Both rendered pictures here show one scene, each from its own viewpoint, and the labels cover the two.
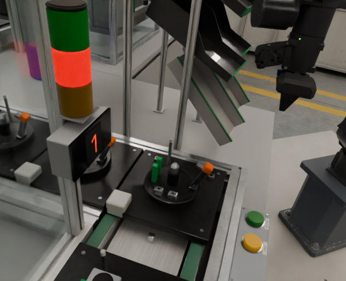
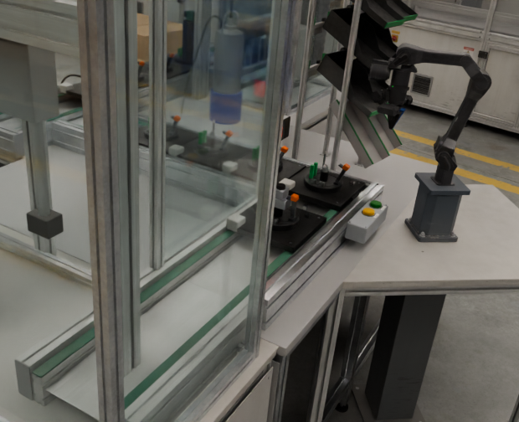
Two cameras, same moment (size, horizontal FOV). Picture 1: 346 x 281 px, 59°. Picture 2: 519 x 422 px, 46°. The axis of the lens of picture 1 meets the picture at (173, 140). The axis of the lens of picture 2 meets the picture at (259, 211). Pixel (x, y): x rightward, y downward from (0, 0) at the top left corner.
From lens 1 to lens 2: 1.55 m
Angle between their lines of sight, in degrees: 14
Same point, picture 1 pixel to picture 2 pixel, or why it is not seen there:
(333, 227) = (431, 216)
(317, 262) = (422, 244)
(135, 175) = (298, 177)
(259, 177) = (400, 203)
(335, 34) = not seen: outside the picture
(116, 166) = (286, 172)
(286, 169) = not seen: hidden behind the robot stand
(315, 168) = (423, 176)
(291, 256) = (403, 239)
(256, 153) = (405, 189)
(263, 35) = (508, 104)
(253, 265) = (365, 219)
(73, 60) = not seen: hidden behind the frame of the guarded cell
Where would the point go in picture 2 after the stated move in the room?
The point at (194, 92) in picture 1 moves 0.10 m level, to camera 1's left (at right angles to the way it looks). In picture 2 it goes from (347, 126) to (321, 121)
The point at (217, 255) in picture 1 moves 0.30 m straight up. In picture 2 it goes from (344, 213) to (357, 129)
